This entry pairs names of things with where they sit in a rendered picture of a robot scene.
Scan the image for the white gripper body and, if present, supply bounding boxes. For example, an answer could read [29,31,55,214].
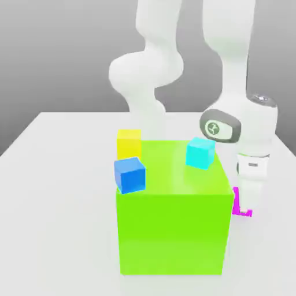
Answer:
[238,178,265,210]

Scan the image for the small magenta cube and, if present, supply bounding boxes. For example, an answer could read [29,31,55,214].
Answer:
[231,186,253,218]

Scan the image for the small cyan cube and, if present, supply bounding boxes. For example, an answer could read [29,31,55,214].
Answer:
[185,136,216,171]

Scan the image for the small blue cube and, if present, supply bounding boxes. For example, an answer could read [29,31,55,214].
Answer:
[113,157,147,195]

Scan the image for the small yellow cube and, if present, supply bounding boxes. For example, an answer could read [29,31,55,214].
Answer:
[116,129,142,161]

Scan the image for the large green box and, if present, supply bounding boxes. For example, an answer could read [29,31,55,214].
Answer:
[115,139,235,276]

